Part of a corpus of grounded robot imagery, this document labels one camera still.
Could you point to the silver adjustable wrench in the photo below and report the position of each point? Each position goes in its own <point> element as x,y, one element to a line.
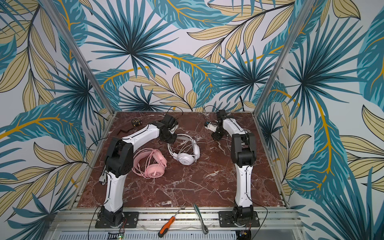
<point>103,178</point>

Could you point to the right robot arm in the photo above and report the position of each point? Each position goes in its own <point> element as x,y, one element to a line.
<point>243,155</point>

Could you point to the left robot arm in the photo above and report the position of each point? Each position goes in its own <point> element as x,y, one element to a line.
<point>120,161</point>

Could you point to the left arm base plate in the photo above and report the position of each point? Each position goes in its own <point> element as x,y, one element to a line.
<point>127,220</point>

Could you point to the metal pliers tool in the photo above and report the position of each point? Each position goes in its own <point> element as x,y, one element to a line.
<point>204,227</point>

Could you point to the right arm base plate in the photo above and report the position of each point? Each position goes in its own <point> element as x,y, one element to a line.
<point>227,219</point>

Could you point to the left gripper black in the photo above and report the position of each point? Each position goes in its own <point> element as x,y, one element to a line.
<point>169,137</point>

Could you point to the pink cat-ear headphones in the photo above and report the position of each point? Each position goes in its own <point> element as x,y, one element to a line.
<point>149,163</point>

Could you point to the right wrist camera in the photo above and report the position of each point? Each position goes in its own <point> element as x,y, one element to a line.
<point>211,125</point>

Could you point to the orange handle screwdriver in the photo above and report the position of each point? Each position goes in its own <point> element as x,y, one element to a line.
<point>168,224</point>

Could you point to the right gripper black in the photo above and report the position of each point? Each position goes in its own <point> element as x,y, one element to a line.
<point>216,134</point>

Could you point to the white headphones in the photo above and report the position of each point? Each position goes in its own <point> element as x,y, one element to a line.
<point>189,152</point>

